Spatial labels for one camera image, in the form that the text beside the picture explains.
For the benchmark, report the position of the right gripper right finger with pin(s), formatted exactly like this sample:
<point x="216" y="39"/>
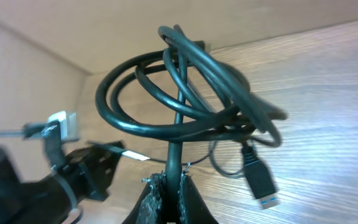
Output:
<point x="191" y="206"/>

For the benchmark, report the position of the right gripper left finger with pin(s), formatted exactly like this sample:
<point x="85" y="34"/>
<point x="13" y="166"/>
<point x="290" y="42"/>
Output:
<point x="149" y="207"/>

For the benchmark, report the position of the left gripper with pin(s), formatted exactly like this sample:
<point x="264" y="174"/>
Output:
<point x="91" y="169"/>

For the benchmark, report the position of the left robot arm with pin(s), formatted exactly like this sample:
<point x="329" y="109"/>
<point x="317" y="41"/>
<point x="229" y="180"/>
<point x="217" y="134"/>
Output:
<point x="49" y="200"/>

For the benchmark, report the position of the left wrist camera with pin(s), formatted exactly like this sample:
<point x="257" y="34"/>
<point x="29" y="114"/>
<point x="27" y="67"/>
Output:
<point x="66" y="120"/>

